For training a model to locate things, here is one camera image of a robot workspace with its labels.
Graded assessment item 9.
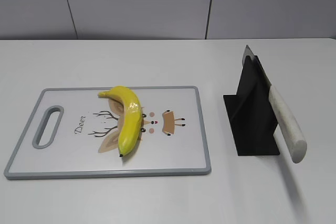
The knife with white speckled handle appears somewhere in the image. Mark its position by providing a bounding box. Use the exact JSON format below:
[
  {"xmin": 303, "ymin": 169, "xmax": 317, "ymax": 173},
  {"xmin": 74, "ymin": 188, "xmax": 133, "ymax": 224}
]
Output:
[{"xmin": 242, "ymin": 45, "xmax": 308, "ymax": 164}]

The yellow plastic banana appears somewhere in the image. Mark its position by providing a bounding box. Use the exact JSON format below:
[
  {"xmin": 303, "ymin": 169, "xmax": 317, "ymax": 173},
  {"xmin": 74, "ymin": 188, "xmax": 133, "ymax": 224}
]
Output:
[{"xmin": 98, "ymin": 86, "xmax": 143, "ymax": 157}]

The black knife stand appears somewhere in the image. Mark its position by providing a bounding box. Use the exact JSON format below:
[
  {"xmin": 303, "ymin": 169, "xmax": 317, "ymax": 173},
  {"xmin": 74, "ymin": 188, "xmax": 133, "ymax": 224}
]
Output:
[{"xmin": 223, "ymin": 56, "xmax": 280, "ymax": 156}]

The white grey-rimmed cutting board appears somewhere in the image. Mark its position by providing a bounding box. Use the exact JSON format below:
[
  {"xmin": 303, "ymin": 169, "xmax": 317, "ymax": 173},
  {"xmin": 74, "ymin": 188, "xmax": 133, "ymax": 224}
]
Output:
[{"xmin": 4, "ymin": 86, "xmax": 211, "ymax": 180}]

